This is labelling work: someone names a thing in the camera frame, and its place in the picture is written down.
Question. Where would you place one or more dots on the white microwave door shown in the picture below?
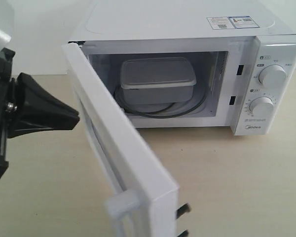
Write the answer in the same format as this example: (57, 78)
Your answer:
(144, 191)

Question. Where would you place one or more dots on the lower white control knob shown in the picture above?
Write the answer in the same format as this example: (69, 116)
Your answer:
(261, 107)

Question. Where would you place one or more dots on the white microwave oven body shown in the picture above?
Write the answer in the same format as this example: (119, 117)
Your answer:
(113, 31)

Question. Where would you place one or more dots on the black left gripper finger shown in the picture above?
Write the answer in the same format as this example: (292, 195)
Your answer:
(37, 110)

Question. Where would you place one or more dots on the white control knob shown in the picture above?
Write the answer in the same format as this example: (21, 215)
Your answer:
(272, 76)
(261, 107)

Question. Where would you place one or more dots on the glass microwave turntable plate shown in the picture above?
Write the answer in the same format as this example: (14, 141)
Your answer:
(162, 111)

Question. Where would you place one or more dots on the upper white control knob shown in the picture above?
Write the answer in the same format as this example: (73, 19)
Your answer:
(272, 76)

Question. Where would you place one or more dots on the blue white label sticker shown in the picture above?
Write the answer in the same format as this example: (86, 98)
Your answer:
(232, 22)

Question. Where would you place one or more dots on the white plastic lidded container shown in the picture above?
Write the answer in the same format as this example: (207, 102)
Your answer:
(157, 80)

